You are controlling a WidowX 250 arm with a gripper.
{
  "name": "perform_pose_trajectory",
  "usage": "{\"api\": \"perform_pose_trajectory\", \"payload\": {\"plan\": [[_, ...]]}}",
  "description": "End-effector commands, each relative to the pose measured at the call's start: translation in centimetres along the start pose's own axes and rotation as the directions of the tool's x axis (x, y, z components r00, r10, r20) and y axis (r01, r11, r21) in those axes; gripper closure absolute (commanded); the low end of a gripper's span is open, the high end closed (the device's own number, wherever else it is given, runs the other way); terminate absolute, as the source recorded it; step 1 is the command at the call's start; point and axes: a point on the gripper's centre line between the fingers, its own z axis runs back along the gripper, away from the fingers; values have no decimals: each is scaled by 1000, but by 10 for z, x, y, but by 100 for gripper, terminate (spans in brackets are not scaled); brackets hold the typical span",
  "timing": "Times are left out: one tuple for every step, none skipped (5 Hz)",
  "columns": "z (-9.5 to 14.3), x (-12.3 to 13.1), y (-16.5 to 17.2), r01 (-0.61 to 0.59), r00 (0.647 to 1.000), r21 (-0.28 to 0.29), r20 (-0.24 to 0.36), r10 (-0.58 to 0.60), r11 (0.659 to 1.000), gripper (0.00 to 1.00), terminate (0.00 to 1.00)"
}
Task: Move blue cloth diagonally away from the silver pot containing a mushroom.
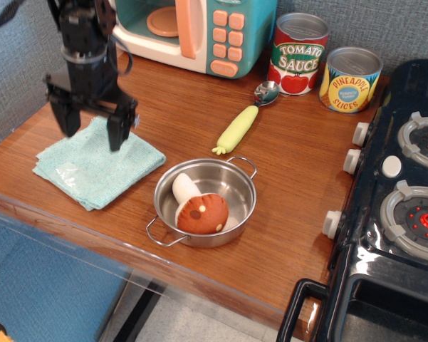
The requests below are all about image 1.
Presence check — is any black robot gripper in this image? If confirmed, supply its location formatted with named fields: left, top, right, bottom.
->
left=43, top=49, right=139, bottom=152

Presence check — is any light blue cloth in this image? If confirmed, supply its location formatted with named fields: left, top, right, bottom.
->
left=33, top=117, right=166, bottom=211

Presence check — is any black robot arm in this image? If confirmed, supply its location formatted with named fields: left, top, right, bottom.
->
left=45, top=1, right=137, bottom=151

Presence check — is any brown plush mushroom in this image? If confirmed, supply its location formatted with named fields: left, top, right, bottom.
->
left=172, top=173, right=229, bottom=234

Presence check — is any teal toy microwave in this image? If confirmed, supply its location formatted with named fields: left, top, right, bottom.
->
left=110, top=1, right=277, bottom=79

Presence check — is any tomato sauce can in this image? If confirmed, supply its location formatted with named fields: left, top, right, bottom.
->
left=268, top=12, right=330, bottom=95

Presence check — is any pineapple slices can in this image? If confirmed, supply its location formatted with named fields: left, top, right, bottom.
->
left=319, top=46, right=383, bottom=113

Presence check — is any black toy stove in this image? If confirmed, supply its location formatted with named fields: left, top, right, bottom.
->
left=277, top=59, right=428, bottom=341

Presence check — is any black cable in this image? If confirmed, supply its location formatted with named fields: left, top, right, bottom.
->
left=0, top=0, right=26, bottom=34

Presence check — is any silver pot with handles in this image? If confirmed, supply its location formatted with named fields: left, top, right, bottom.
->
left=146, top=157, right=258, bottom=248

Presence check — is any spoon with green handle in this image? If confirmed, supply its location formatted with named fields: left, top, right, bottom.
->
left=212, top=81, right=279, bottom=155

